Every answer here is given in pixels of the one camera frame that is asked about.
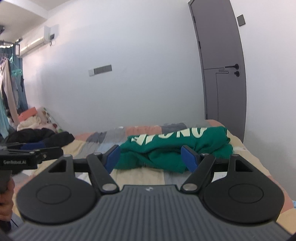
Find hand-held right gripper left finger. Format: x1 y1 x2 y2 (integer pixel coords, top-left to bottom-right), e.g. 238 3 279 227
46 145 121 193

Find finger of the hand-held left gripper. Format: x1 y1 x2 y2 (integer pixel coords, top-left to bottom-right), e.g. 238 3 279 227
30 146 64 163
0 142 45 154

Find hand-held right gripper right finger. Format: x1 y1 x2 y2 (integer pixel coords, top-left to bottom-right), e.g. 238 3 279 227
180 145 255 193

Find green hoodie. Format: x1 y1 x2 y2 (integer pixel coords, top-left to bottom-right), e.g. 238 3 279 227
114 126 233 174

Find hanging clothes on rack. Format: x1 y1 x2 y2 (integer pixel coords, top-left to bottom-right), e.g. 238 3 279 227
0 46 28 112

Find metal clothes rack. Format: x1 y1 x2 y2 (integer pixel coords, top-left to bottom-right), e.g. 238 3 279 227
0 25 23 58

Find person's left hand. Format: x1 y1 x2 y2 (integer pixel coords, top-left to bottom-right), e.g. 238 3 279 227
0 179 16 221

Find black puffer jacket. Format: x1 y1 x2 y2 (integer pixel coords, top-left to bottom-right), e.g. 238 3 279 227
0 128 75 151

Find patchwork bed blanket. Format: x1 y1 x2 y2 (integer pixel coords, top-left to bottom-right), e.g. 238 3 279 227
13 119 296 232

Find pink box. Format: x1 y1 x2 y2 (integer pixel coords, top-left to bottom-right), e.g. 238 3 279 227
18 107 38 121

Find pink hanging trousers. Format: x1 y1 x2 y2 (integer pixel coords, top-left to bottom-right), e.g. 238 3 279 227
0 59 19 124

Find grey door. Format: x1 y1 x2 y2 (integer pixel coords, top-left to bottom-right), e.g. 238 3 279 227
188 0 247 142

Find teal clip hanger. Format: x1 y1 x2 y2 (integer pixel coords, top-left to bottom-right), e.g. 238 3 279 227
9 54 23 76

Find white air conditioner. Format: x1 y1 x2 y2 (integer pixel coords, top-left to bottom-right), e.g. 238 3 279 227
19 35 52 56

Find wall socket panel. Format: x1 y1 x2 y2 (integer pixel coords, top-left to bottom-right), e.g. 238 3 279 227
88 64 113 77

